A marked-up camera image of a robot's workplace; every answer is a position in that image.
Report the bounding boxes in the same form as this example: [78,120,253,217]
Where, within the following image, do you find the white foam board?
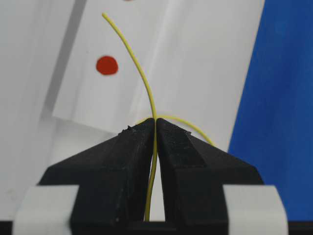
[0,0,266,221]

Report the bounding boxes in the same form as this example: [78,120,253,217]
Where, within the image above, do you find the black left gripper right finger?
[156,118,264,235]

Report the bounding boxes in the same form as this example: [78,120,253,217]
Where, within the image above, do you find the white paper strip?
[53,0,264,150]

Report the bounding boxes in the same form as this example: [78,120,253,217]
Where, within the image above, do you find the red dot mark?
[96,56,118,75]

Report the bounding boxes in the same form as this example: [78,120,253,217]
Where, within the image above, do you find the yellow solder wire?
[101,12,216,222]

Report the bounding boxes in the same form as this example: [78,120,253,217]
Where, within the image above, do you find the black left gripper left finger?
[39,118,155,235]

